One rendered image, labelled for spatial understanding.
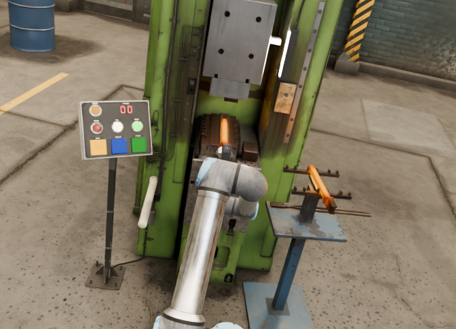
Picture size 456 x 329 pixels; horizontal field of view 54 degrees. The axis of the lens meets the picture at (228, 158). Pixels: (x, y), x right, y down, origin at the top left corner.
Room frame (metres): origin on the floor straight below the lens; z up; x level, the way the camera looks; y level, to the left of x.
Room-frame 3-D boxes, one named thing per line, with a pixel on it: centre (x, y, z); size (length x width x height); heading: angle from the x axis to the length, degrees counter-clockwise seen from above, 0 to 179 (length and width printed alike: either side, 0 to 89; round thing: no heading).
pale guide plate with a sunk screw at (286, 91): (2.35, -0.24, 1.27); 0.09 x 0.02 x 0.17; 96
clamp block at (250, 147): (2.27, -0.11, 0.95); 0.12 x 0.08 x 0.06; 6
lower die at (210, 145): (2.40, 0.08, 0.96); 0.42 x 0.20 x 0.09; 6
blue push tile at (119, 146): (1.94, 0.54, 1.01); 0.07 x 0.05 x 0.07; 121
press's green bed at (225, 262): (2.42, 0.02, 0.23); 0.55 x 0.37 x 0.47; 6
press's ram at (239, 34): (2.40, 0.04, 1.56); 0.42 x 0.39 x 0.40; 6
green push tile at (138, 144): (2.00, 0.46, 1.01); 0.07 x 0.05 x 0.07; 121
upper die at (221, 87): (2.40, 0.08, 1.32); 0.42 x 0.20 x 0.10; 6
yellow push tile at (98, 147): (1.89, 0.63, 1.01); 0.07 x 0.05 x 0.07; 121
